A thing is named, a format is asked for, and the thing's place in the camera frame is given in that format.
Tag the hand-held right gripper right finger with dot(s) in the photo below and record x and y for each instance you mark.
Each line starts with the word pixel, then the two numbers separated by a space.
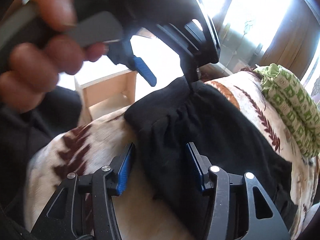
pixel 195 167

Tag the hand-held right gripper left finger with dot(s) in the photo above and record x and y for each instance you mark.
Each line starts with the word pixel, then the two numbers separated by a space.
pixel 125 170

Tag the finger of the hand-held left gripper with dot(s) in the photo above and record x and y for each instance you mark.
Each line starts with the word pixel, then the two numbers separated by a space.
pixel 145 70
pixel 191 72

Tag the black pants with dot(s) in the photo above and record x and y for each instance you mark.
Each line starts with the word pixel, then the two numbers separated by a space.
pixel 212 130

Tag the person's left hand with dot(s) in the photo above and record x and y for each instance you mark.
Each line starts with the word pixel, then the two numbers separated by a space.
pixel 32 75

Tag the light wooden shelf unit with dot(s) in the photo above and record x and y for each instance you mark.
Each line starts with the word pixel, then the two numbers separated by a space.
pixel 110 92

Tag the cream leaf print fleece blanket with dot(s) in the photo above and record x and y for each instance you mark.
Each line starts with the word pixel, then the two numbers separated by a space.
pixel 100 130

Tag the green patterned folded quilt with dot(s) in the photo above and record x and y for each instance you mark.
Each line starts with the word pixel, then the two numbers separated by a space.
pixel 287 100

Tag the person's dark clothing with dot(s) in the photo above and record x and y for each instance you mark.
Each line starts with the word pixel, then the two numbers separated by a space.
pixel 25 142

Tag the brown wooden window frame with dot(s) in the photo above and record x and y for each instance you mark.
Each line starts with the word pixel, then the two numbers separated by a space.
pixel 287 42

